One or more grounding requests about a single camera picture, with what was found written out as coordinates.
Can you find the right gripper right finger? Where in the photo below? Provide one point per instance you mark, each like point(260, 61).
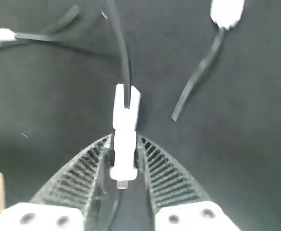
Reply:
point(169, 175)

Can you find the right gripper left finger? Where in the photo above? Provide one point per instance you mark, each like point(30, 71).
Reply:
point(68, 178)

